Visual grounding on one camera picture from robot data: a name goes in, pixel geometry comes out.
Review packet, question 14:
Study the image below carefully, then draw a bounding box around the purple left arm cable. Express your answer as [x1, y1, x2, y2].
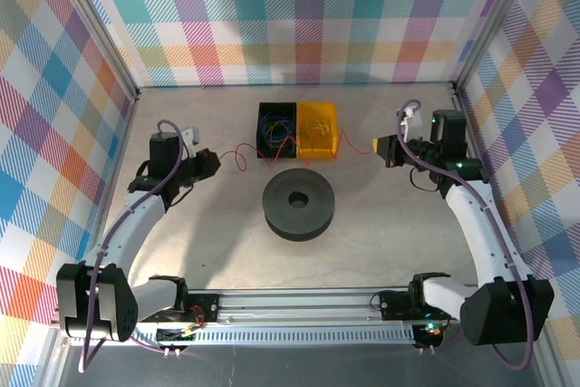
[79, 119, 189, 372]

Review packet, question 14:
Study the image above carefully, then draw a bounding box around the small circuit board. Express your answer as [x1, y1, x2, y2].
[414, 321, 448, 346]
[156, 324, 200, 346]

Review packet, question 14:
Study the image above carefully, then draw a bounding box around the aluminium table side rail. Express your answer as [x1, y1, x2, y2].
[92, 87, 141, 252]
[451, 82, 522, 252]

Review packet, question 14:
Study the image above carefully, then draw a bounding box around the aluminium frame post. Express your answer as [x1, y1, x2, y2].
[451, 0, 544, 92]
[44, 0, 141, 102]

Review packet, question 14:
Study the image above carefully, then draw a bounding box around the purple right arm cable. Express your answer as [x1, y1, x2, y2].
[397, 99, 535, 372]

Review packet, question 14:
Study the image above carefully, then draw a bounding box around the thin black cable loop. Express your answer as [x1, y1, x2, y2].
[409, 167, 440, 192]
[169, 180, 197, 208]

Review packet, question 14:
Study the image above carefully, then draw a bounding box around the slotted grey cable duct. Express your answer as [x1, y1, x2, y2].
[130, 328, 418, 348]

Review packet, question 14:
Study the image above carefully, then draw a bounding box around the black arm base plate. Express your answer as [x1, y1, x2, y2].
[378, 289, 450, 321]
[149, 294, 221, 323]

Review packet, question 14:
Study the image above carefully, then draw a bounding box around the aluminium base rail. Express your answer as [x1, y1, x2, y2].
[52, 287, 468, 329]

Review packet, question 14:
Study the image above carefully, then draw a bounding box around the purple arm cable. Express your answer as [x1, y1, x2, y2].
[79, 119, 189, 372]
[397, 99, 535, 372]

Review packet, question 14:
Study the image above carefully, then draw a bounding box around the yellow plastic bin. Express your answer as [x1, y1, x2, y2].
[295, 101, 341, 160]

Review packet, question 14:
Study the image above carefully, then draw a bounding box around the black cable spool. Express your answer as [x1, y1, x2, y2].
[262, 168, 336, 243]

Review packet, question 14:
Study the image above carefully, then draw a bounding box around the black plastic bin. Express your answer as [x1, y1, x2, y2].
[256, 102, 299, 160]

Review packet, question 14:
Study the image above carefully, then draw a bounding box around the thin red wire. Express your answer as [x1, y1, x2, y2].
[219, 131, 376, 173]

